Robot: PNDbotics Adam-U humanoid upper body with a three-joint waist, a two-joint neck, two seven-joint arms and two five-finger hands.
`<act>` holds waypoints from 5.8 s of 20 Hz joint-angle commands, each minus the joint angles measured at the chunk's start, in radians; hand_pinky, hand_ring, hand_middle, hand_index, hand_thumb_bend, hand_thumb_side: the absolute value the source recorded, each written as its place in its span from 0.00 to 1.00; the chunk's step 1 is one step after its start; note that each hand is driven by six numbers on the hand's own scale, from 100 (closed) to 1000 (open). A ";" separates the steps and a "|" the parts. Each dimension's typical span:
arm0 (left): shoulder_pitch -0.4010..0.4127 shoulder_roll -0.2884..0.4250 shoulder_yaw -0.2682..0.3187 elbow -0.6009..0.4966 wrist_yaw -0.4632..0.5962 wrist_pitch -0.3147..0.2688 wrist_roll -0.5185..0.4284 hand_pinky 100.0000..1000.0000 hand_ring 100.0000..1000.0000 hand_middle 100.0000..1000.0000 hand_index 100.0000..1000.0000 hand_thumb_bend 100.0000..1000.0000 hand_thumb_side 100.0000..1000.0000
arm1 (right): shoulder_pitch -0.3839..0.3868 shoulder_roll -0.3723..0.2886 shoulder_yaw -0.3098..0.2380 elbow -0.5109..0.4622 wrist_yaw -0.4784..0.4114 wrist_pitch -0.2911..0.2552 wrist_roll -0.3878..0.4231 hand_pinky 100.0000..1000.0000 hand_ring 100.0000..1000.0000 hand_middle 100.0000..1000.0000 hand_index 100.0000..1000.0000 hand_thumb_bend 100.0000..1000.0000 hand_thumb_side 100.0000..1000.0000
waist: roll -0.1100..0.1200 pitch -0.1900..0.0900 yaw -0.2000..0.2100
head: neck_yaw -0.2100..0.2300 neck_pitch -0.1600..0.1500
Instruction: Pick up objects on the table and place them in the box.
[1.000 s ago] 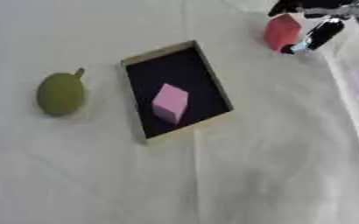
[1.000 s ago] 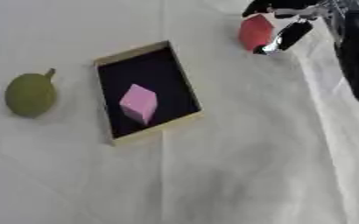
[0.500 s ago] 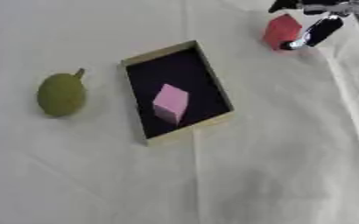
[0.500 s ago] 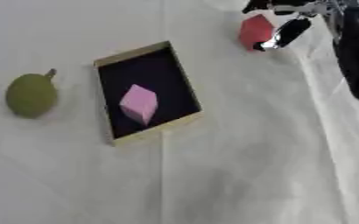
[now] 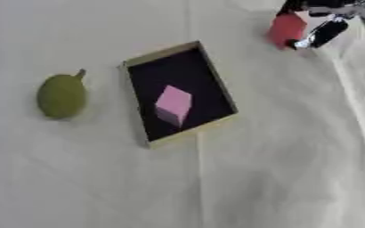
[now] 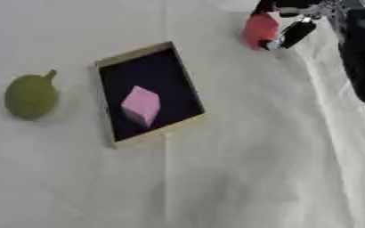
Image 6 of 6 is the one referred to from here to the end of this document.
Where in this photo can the green toy pear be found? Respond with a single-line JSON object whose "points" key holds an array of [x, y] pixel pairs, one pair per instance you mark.
{"points": [[31, 96]]}

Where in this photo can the tan box with black inside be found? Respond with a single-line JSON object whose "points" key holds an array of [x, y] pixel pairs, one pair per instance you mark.
{"points": [[180, 86]]}

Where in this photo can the red toy fruit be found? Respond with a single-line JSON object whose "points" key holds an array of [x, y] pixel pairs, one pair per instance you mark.
{"points": [[259, 29]]}

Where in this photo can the pink cube block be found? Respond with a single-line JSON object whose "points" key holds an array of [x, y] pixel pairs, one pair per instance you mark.
{"points": [[141, 105]]}

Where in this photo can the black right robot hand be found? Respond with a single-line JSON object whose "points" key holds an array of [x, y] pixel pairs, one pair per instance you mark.
{"points": [[296, 32]]}

